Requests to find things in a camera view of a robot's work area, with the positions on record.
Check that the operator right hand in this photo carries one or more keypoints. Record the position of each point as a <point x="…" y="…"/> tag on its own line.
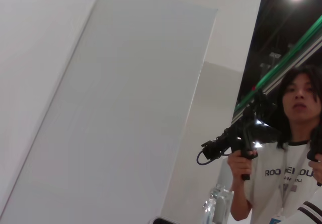
<point x="239" y="164"/>

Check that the operator left hand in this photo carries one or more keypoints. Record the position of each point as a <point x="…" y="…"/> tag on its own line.
<point x="317" y="169"/>

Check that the black handheld teleoperation controller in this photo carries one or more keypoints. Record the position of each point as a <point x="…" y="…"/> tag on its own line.
<point x="311" y="155"/>
<point x="236" y="139"/>

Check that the operator right forearm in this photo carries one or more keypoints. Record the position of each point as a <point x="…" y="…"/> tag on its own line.
<point x="239" y="198"/>

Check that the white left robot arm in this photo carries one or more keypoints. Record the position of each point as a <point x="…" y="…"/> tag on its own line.
<point x="313" y="215"/>

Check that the small bright ceiling light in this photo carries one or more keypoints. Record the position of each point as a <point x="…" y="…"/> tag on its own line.
<point x="257" y="122"/>
<point x="257" y="145"/>

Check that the operator in white t-shirt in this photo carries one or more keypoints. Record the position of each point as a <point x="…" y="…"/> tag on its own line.
<point x="271" y="188"/>

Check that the green ceiling beam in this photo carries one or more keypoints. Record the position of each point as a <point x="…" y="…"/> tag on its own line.
<point x="289" y="53"/>

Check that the shiny chrome head mount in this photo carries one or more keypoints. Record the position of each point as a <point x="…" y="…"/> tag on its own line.
<point x="217" y="204"/>

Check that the white robot head camera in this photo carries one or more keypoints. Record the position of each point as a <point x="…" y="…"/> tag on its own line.
<point x="163" y="221"/>

